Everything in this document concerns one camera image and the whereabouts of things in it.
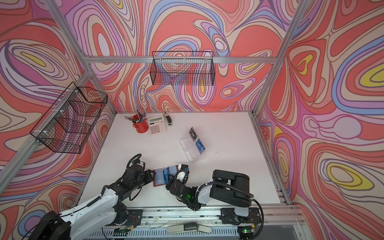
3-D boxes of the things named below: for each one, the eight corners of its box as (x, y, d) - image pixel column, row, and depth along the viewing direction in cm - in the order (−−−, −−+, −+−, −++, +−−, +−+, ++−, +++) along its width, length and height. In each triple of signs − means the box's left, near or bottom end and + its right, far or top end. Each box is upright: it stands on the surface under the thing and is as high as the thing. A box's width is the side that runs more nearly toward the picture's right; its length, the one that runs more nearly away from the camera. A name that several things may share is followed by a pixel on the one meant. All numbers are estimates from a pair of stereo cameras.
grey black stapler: (169, 127, 113) (168, 123, 109) (163, 116, 120) (163, 112, 116) (173, 125, 114) (172, 121, 110) (168, 115, 121) (167, 111, 117)
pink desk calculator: (151, 136, 108) (149, 132, 104) (148, 122, 116) (147, 118, 113) (167, 132, 110) (167, 128, 107) (164, 118, 119) (163, 114, 116)
